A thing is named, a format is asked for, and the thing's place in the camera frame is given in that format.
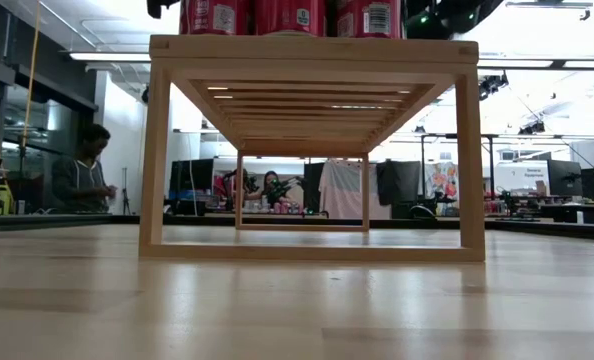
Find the wooden slatted shelf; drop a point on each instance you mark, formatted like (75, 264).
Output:
(307, 50)

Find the black partition panel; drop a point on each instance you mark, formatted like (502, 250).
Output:
(399, 182)

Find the yellow jug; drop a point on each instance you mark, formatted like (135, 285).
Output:
(4, 200)

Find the colourful patterned cloth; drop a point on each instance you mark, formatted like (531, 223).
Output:
(441, 180)

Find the white sign board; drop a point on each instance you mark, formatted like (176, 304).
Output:
(522, 175)

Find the red can barcode label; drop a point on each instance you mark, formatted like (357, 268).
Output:
(369, 17)

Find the ceiling light strip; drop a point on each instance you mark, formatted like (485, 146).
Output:
(109, 56)
(517, 63)
(589, 64)

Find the white cloth cover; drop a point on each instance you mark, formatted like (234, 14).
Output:
(344, 190)

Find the person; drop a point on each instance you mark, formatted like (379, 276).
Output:
(271, 187)
(79, 180)

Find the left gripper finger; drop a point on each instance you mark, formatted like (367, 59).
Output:
(159, 6)

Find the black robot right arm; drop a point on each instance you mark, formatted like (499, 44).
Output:
(472, 12)

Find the red can small label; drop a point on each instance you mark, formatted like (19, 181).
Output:
(287, 15)

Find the red can white labels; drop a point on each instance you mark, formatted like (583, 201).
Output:
(212, 17)

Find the round black ceiling camera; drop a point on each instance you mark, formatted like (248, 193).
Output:
(145, 94)

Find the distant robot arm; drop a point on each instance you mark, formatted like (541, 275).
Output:
(284, 187)

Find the black tripod stand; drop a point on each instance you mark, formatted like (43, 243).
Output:
(125, 195)

